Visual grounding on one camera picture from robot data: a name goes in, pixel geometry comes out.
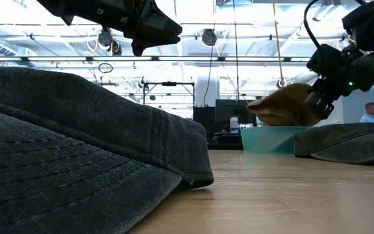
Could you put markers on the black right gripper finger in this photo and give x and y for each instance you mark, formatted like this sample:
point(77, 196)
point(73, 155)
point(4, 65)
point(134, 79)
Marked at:
point(320, 104)

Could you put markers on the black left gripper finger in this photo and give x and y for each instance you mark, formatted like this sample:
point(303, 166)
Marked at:
point(151, 40)
point(164, 24)

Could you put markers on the tan baseball cap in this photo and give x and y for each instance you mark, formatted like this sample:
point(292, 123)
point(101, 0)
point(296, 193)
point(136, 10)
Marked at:
point(281, 104)

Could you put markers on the maroon baseball cap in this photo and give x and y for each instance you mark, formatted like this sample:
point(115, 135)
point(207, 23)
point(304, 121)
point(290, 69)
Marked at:
point(343, 143)

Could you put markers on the dark grey baseball cap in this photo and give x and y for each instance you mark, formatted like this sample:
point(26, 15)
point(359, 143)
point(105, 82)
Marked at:
point(76, 146)

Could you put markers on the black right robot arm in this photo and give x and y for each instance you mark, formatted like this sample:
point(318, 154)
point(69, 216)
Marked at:
point(372, 32)

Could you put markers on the long ceiling light strip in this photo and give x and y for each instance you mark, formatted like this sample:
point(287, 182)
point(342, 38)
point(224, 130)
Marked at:
point(174, 95)
point(190, 58)

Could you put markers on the person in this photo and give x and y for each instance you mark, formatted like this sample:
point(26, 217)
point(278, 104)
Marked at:
point(371, 117)

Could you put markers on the teal translucent plastic bin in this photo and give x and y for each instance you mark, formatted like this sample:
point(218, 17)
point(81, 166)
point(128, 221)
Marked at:
point(265, 139)

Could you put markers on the white building column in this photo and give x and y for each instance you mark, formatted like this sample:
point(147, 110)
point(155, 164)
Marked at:
point(206, 92)

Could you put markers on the white bottle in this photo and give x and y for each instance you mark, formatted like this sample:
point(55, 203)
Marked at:
point(234, 125)

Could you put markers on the black monitor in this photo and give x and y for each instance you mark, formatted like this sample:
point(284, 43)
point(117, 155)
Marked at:
point(229, 110)

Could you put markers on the black box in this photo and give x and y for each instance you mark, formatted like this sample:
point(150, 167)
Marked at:
point(204, 115)

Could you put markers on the black gantry frame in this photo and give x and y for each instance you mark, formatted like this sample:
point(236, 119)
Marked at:
point(169, 84)

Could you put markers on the black aluminium table frame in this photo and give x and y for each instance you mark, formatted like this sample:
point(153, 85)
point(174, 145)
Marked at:
point(222, 147)

